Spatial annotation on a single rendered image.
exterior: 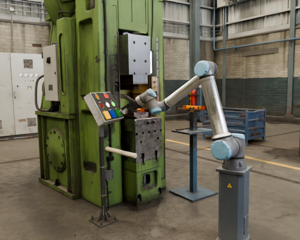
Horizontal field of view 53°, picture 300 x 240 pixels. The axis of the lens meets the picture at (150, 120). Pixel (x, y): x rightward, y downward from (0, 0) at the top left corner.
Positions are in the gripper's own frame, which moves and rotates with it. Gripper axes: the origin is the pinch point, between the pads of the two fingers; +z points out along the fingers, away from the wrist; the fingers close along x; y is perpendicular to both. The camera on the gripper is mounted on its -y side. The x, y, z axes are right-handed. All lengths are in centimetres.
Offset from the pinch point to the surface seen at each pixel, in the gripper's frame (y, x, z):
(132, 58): -44, 35, -22
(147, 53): -45, 54, -33
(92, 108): -9.5, -27.0, 8.3
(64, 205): 52, 7, 116
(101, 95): -18.3, -11.5, 3.0
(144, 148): 39, 40, 16
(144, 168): 58, 40, 28
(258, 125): 107, 438, -54
